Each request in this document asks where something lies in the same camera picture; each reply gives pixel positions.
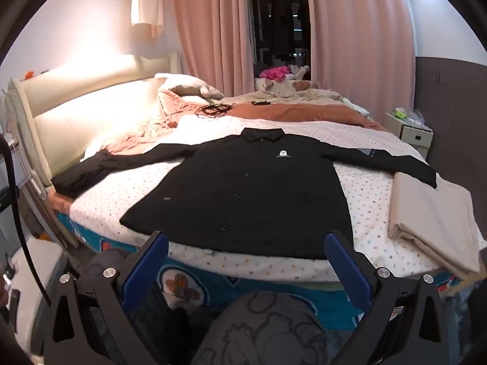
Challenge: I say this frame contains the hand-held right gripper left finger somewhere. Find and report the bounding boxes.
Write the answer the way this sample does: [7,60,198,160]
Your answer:
[45,230,170,365]

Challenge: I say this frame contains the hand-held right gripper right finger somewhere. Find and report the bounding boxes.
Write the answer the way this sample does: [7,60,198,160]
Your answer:
[324,230,455,365]

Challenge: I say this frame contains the black button-up shirt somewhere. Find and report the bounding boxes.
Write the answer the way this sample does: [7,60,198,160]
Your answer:
[51,127,438,261]

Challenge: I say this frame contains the blue cartoon bed sheet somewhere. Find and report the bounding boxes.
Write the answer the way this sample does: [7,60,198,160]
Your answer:
[57,213,472,331]

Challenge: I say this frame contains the dotted white bed sheet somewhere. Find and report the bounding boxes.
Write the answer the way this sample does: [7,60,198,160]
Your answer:
[70,116,457,282]

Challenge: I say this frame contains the folded beige cloth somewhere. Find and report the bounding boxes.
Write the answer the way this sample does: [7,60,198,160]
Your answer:
[387,172,482,274]

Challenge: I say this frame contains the person's grey printed pants leg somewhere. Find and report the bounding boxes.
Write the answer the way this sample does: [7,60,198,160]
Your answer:
[190,291,331,365]

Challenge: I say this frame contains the white nightstand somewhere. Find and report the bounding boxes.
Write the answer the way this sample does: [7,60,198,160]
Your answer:
[384,108,434,149]

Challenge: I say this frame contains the crumpled pink blanket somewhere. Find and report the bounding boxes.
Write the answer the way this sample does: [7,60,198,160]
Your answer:
[86,91,236,160]

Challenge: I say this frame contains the orange-brown duvet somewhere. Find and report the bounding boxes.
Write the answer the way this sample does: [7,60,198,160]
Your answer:
[224,103,385,130]

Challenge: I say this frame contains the cream padded headboard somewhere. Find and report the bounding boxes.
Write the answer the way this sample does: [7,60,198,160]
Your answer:
[8,55,179,187]

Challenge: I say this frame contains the beige blanket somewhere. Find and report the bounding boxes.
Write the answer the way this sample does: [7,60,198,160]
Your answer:
[232,80,366,109]

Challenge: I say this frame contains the white pillow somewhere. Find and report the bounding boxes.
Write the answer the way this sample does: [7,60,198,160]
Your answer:
[158,73,225,99]

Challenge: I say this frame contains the beige teddy bear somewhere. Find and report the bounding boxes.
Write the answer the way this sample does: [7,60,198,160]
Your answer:
[262,78,316,96]

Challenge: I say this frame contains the white plush toy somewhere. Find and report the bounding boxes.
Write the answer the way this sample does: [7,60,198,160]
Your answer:
[287,64,310,80]

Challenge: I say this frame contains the pink plush toy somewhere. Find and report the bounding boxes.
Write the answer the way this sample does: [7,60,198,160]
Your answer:
[259,66,290,82]

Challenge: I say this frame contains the hanging dark coat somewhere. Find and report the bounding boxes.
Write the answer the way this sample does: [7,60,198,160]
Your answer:
[268,0,293,57]

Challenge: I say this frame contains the hanging white garment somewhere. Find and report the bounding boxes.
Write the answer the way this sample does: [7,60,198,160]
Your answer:
[131,0,166,39]

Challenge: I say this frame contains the black cable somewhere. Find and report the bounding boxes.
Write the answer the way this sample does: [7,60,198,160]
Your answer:
[0,135,54,312]

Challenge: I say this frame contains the tangled black cords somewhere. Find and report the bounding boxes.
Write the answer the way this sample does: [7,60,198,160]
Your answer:
[196,102,234,118]

